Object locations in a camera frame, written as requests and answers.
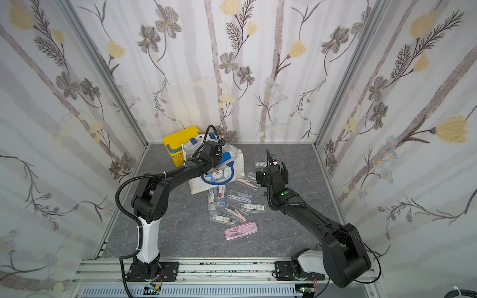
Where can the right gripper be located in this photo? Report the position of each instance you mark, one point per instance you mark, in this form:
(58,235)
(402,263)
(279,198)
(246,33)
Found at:
(270,173)

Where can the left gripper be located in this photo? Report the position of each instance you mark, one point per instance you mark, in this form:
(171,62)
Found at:
(218,161)

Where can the white canvas cartoon tote bag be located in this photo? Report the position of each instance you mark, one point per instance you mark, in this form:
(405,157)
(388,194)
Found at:
(220,175)

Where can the clear long compass case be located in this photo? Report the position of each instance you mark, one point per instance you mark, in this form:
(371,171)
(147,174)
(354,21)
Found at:
(253,208)

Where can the clear case with red label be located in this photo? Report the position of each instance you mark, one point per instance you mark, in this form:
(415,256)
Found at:
(221,195)

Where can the pink compass set case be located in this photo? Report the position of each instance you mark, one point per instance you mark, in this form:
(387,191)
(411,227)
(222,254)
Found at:
(240,231)

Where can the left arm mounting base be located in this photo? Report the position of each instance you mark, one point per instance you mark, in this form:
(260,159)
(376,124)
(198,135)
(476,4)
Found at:
(155,270)

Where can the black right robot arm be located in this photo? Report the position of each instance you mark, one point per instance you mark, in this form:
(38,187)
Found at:
(344,256)

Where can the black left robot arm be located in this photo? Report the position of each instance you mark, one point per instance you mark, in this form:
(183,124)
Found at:
(150,203)

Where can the right arm mounting base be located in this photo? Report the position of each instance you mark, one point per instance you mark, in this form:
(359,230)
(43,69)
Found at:
(291,271)

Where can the clear case with pink compass centre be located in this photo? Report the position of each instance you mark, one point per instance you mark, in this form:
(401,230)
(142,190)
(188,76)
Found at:
(236,212)

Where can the yellow plastic lidded box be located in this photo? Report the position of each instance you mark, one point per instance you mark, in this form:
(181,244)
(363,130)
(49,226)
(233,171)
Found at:
(173,143)

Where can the clear case small lower centre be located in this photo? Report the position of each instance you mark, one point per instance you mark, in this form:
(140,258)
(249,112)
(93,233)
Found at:
(223,218)

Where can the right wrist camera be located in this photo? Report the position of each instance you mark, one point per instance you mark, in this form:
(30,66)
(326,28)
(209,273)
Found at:
(272,161)

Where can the aluminium front rail frame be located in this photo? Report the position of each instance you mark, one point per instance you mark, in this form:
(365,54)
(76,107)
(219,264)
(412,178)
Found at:
(210,278)

